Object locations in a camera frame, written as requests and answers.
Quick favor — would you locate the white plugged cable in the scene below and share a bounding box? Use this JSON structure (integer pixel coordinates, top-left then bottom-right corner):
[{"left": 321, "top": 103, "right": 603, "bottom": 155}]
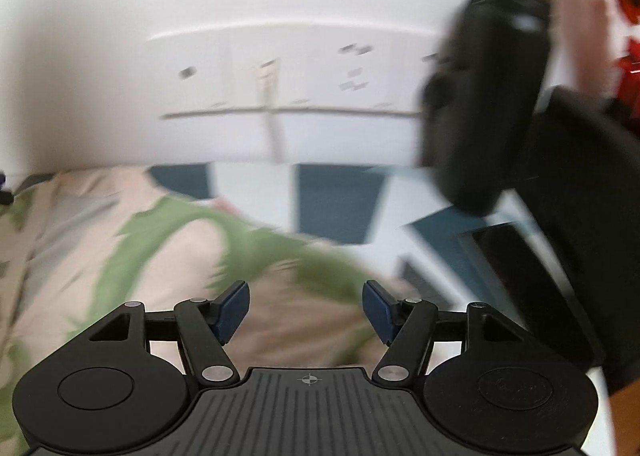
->
[{"left": 256, "top": 60, "right": 287, "bottom": 163}]

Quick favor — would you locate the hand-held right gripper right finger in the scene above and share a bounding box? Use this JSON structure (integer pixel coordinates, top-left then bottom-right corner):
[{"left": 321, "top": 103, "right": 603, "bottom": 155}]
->
[{"left": 361, "top": 280, "right": 528, "bottom": 383}]

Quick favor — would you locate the black smartphone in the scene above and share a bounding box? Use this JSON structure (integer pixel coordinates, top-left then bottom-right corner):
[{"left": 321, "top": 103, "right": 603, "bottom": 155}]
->
[{"left": 456, "top": 220, "right": 607, "bottom": 373}]

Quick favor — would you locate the black box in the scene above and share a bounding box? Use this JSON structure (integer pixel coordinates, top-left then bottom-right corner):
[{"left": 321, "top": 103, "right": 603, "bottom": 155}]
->
[{"left": 514, "top": 85, "right": 640, "bottom": 393}]

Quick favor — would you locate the geometric patterned tablecloth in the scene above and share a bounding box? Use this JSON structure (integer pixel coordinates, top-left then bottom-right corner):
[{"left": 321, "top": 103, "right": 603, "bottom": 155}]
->
[{"left": 145, "top": 161, "right": 608, "bottom": 387}]

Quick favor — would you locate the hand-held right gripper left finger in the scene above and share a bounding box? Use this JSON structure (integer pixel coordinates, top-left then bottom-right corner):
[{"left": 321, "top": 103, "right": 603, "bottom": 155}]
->
[{"left": 87, "top": 280, "right": 251, "bottom": 384}]

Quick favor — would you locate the green and cream patterned shirt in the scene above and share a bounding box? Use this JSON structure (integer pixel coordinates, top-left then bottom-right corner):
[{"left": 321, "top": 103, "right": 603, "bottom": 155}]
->
[{"left": 0, "top": 165, "right": 392, "bottom": 437}]

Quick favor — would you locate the black water bottle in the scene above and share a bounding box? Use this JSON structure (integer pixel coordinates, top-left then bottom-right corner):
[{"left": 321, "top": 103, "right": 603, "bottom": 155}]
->
[{"left": 414, "top": 0, "right": 557, "bottom": 218}]

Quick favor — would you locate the white wall socket panel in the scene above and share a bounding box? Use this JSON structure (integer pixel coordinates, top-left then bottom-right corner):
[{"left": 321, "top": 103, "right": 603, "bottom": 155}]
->
[{"left": 145, "top": 23, "right": 442, "bottom": 120}]

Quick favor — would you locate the red vase with orange flowers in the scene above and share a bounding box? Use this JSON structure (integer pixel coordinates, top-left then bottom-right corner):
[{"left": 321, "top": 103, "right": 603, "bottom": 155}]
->
[{"left": 569, "top": 0, "right": 640, "bottom": 93}]

